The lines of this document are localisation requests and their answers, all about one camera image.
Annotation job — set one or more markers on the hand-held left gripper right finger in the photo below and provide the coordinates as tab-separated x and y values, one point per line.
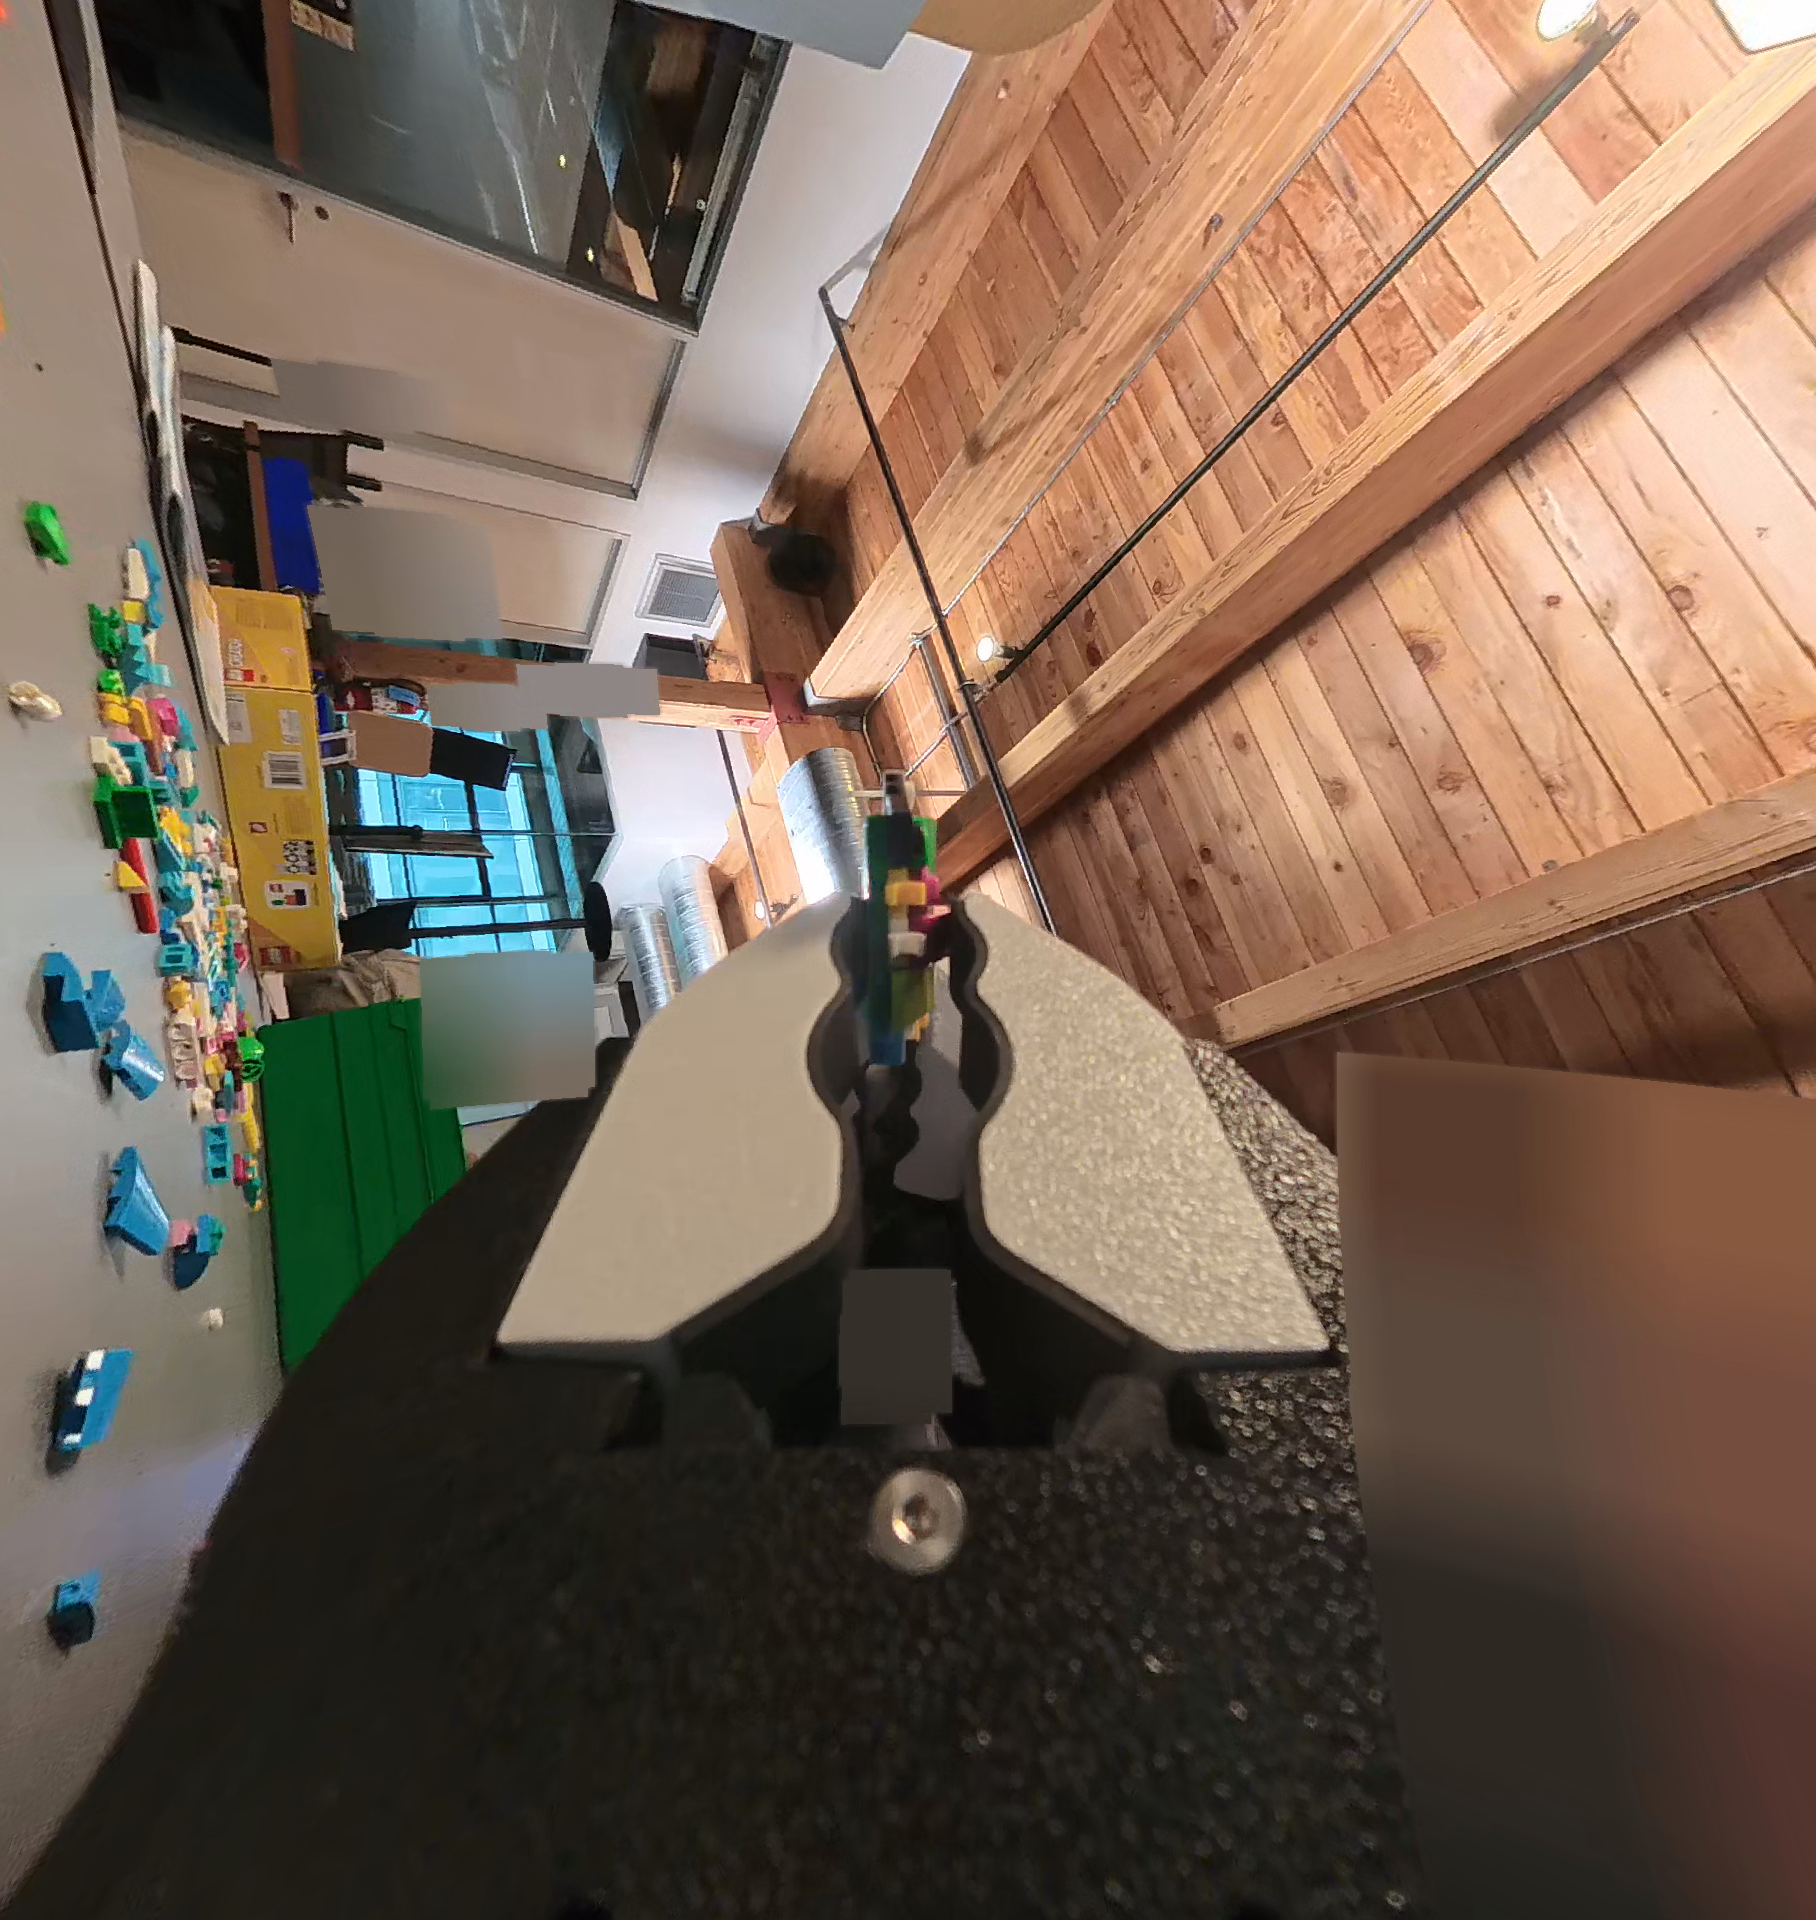
1132	1185

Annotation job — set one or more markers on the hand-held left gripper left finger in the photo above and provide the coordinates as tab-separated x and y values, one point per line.
669	1171

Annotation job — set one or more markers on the small multicolour lego assembly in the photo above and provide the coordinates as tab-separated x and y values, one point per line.
892	885

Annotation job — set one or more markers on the blue and pink lego piece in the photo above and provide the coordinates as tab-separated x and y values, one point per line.
196	1256

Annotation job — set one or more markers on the yellow lego box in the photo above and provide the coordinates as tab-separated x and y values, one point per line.
278	841

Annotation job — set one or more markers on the pile of small lego pieces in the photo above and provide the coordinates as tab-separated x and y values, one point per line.
173	901

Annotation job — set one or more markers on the small green lego piece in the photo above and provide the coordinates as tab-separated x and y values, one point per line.
46	528

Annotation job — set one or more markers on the green baseplate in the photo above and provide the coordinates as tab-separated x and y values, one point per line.
346	1171

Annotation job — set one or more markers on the large exterior window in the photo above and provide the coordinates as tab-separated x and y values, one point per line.
458	855

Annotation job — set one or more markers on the black monitor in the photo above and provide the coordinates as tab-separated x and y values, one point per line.
470	759

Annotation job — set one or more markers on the wooden beam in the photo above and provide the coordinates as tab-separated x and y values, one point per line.
713	703

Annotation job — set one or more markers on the black ceiling speaker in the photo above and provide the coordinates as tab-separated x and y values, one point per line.
800	563

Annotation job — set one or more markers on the black ceiling pipe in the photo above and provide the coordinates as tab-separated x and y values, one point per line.
1298	357
923	570

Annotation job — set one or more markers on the blue panel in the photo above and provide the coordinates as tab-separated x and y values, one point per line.
290	525

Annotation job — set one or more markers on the dark wooden furniture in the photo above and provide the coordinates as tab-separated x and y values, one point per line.
227	494

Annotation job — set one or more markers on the white instruction booklet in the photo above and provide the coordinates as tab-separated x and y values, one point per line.
159	420

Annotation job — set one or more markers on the interior glass window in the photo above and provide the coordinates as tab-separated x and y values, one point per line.
443	135

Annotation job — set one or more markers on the silver spiral air duct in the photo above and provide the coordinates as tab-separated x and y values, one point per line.
641	944
826	803
687	901

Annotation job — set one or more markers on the black wall box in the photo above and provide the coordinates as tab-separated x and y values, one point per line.
671	656

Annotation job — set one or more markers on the wall vent grille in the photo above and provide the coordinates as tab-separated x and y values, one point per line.
680	592

